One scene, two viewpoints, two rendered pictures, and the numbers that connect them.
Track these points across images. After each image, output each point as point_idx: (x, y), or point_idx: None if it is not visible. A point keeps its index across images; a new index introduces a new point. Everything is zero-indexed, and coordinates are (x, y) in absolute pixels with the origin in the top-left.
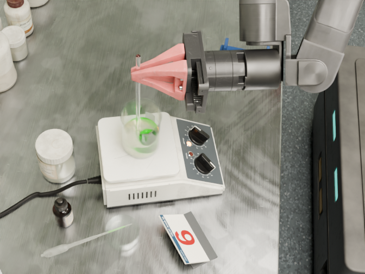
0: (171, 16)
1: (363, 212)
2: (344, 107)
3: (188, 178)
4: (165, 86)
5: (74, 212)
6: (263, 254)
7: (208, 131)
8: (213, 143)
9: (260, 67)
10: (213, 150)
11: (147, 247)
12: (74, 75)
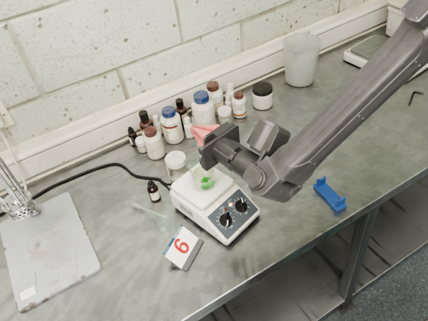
0: None
1: None
2: None
3: (207, 217)
4: (202, 145)
5: (162, 198)
6: (207, 292)
7: (253, 210)
8: (248, 218)
9: (241, 160)
10: (243, 220)
11: (167, 237)
12: None
